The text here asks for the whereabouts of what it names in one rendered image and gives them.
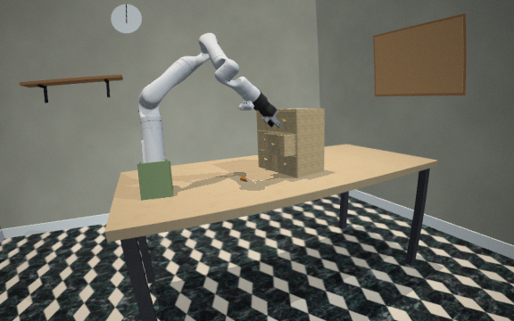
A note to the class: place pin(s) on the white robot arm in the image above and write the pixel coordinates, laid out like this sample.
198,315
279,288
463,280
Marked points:
151,95

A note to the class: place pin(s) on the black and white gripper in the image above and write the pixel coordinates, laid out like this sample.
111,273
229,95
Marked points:
255,99

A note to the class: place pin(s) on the small wooden chest of drawers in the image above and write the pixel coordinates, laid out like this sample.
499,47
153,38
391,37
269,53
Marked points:
310,140

